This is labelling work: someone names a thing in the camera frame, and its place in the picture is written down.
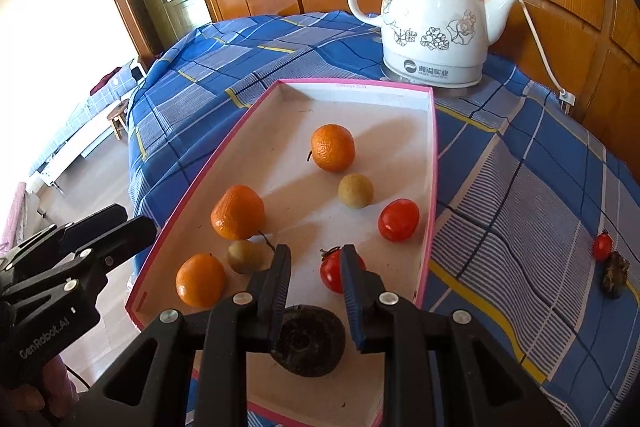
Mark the orange with long stem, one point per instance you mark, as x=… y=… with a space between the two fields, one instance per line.
x=237 y=213

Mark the dark round water chestnut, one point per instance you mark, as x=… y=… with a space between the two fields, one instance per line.
x=310 y=342

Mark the pink cloth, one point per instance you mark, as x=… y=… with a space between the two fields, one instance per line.
x=15 y=212

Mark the bed with checked blue cover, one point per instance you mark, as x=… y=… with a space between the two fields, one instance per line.
x=75 y=127

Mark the tan longan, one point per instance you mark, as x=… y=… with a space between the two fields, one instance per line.
x=245 y=255
x=355 y=191

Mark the orange with short stem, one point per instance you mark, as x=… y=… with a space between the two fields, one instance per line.
x=332 y=148

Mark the person's left hand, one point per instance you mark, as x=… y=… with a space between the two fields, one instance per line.
x=62 y=388

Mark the dark red cloth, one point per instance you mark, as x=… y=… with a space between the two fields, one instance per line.
x=107 y=79

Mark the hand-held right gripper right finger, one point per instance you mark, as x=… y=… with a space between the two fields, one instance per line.
x=350 y=302

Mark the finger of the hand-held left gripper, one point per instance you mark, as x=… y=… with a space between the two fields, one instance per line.
x=135 y=232
x=95 y=222

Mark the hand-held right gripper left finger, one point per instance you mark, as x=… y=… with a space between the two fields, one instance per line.
x=280 y=302

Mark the small stemless orange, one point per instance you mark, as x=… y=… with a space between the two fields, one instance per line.
x=200 y=280

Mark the red tomato with green stem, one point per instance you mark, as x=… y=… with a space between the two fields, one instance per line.
x=331 y=275

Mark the blue plaid tablecloth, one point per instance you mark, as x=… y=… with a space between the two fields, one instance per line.
x=500 y=187

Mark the small red tomato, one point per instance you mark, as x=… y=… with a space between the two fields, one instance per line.
x=602 y=246

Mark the smooth red tomato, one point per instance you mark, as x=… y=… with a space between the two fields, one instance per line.
x=398 y=220

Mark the white ceramic electric kettle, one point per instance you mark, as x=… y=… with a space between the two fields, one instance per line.
x=430 y=7

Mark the white power plug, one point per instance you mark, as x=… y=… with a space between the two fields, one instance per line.
x=566 y=101

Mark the round kettle base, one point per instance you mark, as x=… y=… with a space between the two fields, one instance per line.
x=450 y=91

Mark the pink-edged white tray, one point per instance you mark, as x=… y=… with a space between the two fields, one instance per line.
x=350 y=107

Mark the dark brown lumpy fruit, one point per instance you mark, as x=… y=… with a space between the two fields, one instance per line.
x=615 y=275

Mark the small wooden stool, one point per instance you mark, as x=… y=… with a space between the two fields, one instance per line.
x=117 y=109

